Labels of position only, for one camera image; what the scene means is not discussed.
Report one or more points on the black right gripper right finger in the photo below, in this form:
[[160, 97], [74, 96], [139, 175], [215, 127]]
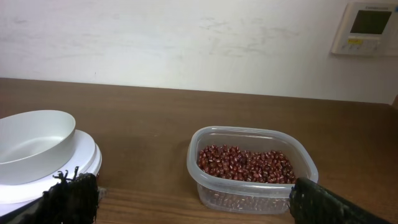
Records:
[[312, 203]]

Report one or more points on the white metal bowl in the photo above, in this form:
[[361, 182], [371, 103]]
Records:
[[35, 144]]

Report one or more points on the clear plastic container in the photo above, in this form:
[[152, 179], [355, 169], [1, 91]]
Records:
[[247, 197]]

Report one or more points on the white digital kitchen scale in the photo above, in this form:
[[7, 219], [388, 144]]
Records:
[[87, 157]]

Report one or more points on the red adzuki beans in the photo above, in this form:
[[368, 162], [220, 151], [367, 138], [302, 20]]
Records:
[[230, 162]]

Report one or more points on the white wall control panel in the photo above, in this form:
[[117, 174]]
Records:
[[367, 29]]

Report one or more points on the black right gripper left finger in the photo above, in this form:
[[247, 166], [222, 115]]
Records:
[[71, 201]]

